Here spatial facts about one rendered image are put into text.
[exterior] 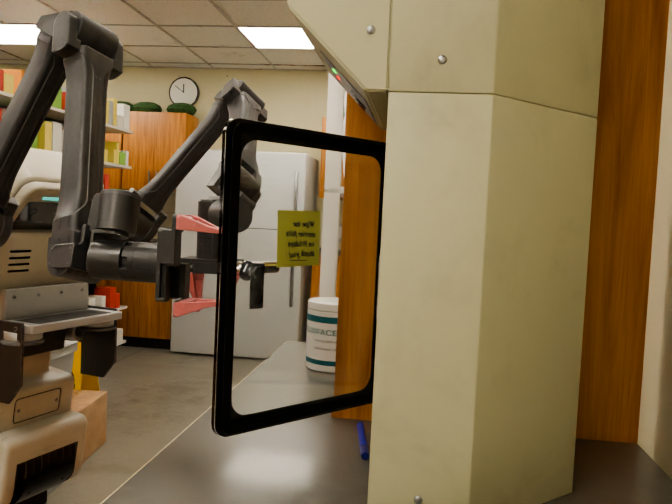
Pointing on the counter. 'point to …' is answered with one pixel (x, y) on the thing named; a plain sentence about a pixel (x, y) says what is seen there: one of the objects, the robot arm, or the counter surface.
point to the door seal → (235, 276)
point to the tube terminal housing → (484, 249)
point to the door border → (226, 271)
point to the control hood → (353, 43)
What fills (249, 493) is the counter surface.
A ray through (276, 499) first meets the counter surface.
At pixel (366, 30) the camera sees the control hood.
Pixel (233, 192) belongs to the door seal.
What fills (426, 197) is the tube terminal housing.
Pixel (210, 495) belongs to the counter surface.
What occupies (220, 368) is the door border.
